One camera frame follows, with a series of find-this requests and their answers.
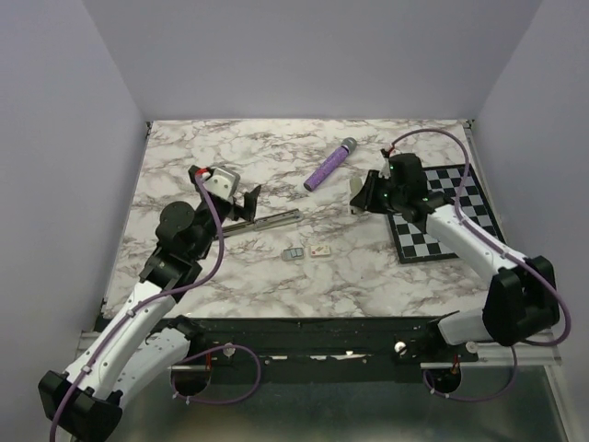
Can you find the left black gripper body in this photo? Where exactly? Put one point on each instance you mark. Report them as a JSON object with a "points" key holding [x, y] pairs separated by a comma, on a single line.
{"points": [[205, 215]]}

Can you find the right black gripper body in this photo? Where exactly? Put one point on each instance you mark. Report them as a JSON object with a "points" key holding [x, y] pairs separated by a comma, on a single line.
{"points": [[397, 196]]}

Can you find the stapler metal base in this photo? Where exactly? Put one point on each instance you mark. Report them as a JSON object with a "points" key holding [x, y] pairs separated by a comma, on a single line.
{"points": [[264, 223]]}

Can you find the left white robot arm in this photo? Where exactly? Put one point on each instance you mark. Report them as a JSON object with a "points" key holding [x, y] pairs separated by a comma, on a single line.
{"points": [[87, 399]]}

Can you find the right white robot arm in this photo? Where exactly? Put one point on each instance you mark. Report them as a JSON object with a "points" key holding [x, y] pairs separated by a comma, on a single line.
{"points": [[521, 298]]}

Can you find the purple glitter microphone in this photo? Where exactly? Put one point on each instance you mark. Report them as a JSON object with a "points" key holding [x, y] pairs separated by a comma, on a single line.
{"points": [[334, 160]]}

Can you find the open staple tray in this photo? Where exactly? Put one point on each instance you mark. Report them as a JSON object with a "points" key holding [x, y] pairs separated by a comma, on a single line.
{"points": [[293, 254]]}

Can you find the white staple box sleeve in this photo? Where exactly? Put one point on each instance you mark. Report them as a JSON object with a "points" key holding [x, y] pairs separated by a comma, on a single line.
{"points": [[322, 250]]}

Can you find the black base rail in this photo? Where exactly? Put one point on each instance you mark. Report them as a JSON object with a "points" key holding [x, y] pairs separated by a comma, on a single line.
{"points": [[317, 350]]}

